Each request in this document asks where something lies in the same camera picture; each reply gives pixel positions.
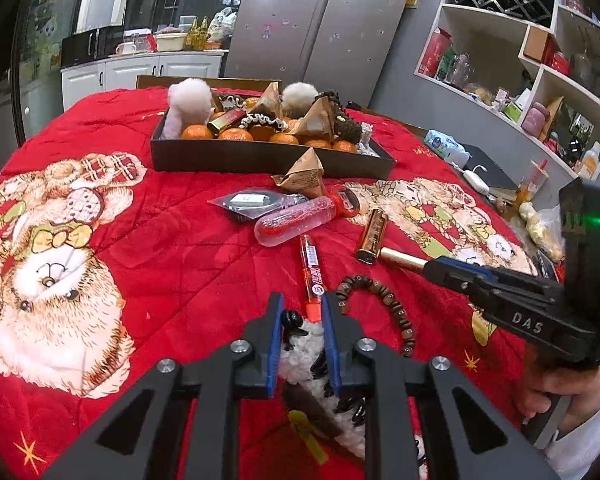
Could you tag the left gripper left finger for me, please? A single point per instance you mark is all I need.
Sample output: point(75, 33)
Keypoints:
point(180, 421)

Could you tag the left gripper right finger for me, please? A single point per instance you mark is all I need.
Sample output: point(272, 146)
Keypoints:
point(465, 435)

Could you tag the gold lipstick tube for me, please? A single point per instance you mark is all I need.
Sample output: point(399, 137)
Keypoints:
point(369, 246)

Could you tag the kraft triangular snack packet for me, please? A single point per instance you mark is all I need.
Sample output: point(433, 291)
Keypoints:
point(318, 122)
point(304, 177)

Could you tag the beige fluffy pompom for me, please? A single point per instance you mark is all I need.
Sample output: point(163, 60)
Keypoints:
point(297, 99)

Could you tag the person's right hand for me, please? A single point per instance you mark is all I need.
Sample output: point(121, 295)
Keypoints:
point(539, 382)

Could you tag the red marker pen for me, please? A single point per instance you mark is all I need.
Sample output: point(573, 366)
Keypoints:
point(313, 277)

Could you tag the plastic bag with food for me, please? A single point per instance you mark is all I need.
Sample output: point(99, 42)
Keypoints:
point(545, 230)

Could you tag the drink cup with straw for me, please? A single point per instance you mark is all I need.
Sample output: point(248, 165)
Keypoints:
point(529, 185)

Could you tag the black laptop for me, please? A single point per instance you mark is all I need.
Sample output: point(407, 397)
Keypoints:
point(488, 170)

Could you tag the clear packet with disc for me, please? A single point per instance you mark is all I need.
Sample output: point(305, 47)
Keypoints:
point(252, 204)

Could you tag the clear bottle red cap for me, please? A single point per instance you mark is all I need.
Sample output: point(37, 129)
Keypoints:
point(279, 226)

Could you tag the white power adapter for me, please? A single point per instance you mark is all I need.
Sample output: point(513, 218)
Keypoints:
point(476, 182)

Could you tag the red bear-print quilt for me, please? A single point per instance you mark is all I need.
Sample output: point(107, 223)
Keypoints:
point(191, 278)

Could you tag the blue tissue pack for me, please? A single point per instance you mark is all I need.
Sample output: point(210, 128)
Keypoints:
point(447, 148)

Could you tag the black rectangular tray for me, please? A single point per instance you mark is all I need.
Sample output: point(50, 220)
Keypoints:
point(254, 157)

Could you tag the white fluffy plush toy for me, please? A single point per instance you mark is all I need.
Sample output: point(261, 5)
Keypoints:
point(189, 103)

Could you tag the white kitchen cabinet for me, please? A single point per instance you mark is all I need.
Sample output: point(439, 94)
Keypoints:
point(121, 71)

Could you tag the silver double-door refrigerator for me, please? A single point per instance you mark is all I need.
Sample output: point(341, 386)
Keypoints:
point(333, 44)

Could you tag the black microwave oven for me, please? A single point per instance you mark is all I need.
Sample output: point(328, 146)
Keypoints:
point(89, 46)

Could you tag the white wall shelf unit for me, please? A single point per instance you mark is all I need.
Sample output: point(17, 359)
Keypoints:
point(522, 76)

